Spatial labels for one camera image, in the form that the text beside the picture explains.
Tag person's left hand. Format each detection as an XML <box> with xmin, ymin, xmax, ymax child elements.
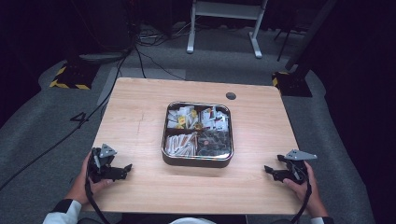
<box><xmin>65</xmin><ymin>152</ymin><xmax>115</xmax><ymax>205</ymax></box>

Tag pile of dark packets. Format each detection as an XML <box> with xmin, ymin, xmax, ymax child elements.
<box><xmin>197</xmin><ymin>130</ymin><xmax>233</xmax><ymax>158</ymax></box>

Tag pile of white yellow packets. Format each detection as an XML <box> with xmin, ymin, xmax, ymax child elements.
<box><xmin>166</xmin><ymin>105</ymin><xmax>199</xmax><ymax>130</ymax></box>

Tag black tripod legs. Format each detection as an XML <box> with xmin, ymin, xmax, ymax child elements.
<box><xmin>273</xmin><ymin>26</ymin><xmax>302</xmax><ymax>63</ymax></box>

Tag pile of white striped packets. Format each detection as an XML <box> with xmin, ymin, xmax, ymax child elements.
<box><xmin>198</xmin><ymin>105</ymin><xmax>230</xmax><ymax>132</ymax></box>

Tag white metal stand frame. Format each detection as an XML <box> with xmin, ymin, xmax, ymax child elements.
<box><xmin>186</xmin><ymin>0</ymin><xmax>269</xmax><ymax>60</ymax></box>

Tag pile of slim stick sachets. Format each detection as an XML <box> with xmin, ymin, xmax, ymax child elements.
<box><xmin>163</xmin><ymin>132</ymin><xmax>199</xmax><ymax>157</ymax></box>

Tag black yellow striped stand base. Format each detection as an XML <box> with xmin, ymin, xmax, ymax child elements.
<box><xmin>49</xmin><ymin>63</ymin><xmax>101</xmax><ymax>91</ymax></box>
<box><xmin>271</xmin><ymin>71</ymin><xmax>313</xmax><ymax>98</ymax></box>

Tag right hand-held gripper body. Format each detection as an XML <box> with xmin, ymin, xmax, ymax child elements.
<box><xmin>273</xmin><ymin>148</ymin><xmax>318</xmax><ymax>186</ymax></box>

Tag black slanted pole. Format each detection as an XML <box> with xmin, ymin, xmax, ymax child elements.
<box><xmin>284</xmin><ymin>0</ymin><xmax>339</xmax><ymax>72</ymax></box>

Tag person's right hand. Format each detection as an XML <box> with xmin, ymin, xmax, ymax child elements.
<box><xmin>282</xmin><ymin>161</ymin><xmax>329</xmax><ymax>218</ymax></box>

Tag clear plastic lid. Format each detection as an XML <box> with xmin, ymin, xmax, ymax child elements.
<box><xmin>161</xmin><ymin>101</ymin><xmax>234</xmax><ymax>162</ymax></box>

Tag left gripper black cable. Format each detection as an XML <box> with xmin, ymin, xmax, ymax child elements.
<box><xmin>84</xmin><ymin>172</ymin><xmax>111</xmax><ymax>224</ymax></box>

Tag grey round stand base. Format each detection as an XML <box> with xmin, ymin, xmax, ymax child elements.
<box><xmin>78</xmin><ymin>50</ymin><xmax>133</xmax><ymax>65</ymax></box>

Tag brown compartment box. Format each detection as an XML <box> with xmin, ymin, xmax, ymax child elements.
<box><xmin>161</xmin><ymin>100</ymin><xmax>234</xmax><ymax>169</ymax></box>

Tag bundle of floor cables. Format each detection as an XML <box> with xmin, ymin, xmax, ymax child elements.
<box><xmin>135</xmin><ymin>22</ymin><xmax>195</xmax><ymax>48</ymax></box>

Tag thin black floor cable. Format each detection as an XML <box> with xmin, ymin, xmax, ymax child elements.
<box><xmin>136</xmin><ymin>49</ymin><xmax>187</xmax><ymax>81</ymax></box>

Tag long black floor cable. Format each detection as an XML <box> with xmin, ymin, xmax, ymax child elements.
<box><xmin>0</xmin><ymin>46</ymin><xmax>138</xmax><ymax>191</ymax></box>

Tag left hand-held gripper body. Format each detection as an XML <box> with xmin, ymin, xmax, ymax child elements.
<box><xmin>88</xmin><ymin>143</ymin><xmax>128</xmax><ymax>184</ymax></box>

